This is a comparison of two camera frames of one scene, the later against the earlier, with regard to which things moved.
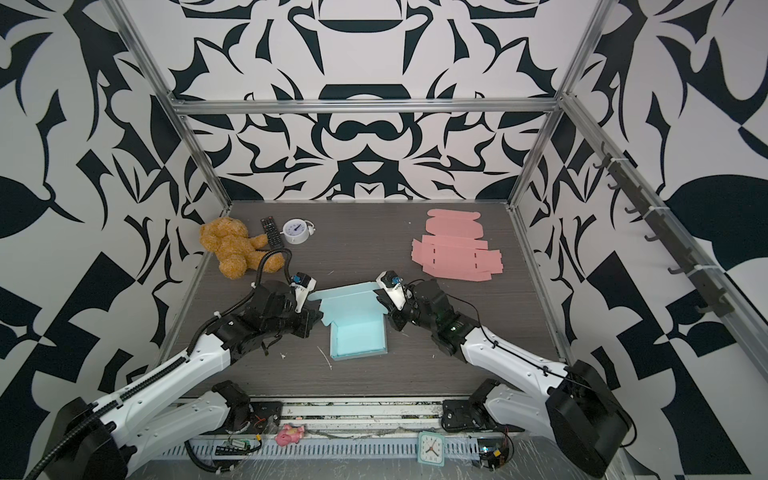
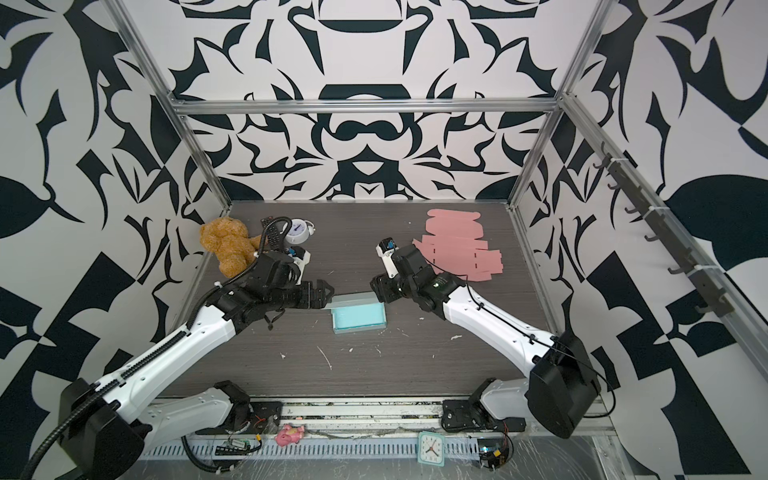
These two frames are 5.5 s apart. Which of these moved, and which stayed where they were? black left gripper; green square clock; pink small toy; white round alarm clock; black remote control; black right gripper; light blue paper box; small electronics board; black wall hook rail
Moved: black right gripper; light blue paper box; black left gripper
Stayed: white round alarm clock; pink small toy; small electronics board; green square clock; black wall hook rail; black remote control
